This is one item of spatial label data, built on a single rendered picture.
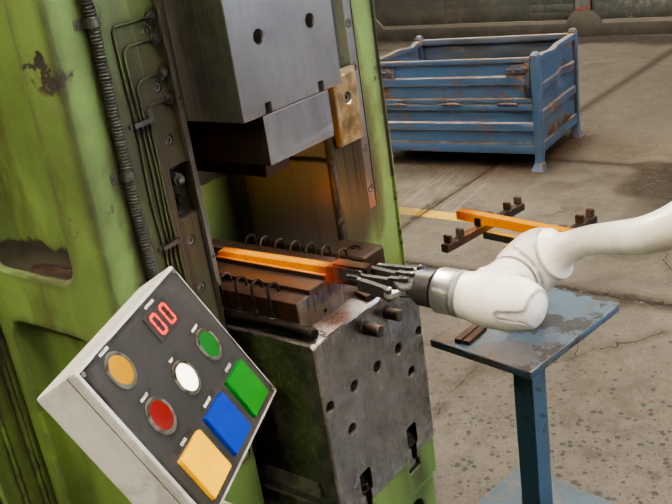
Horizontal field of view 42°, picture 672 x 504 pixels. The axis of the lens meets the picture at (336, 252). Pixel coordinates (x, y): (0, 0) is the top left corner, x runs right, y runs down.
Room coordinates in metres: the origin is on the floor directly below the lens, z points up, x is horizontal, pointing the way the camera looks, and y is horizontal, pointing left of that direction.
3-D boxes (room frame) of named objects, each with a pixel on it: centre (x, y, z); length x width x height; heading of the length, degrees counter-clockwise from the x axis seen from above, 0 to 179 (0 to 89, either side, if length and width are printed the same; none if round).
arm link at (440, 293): (1.48, -0.20, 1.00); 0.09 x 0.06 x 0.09; 140
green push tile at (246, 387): (1.23, 0.18, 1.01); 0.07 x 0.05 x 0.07; 165
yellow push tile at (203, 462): (1.03, 0.23, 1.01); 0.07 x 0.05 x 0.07; 165
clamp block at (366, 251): (1.82, -0.04, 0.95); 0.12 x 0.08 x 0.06; 50
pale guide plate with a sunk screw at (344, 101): (1.97, -0.07, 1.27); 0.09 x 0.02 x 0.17; 140
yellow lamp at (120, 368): (1.05, 0.32, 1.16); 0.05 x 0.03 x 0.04; 140
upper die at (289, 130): (1.78, 0.19, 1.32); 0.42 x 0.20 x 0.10; 50
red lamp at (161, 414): (1.04, 0.27, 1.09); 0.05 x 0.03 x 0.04; 140
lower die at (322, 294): (1.78, 0.19, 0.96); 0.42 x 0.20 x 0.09; 50
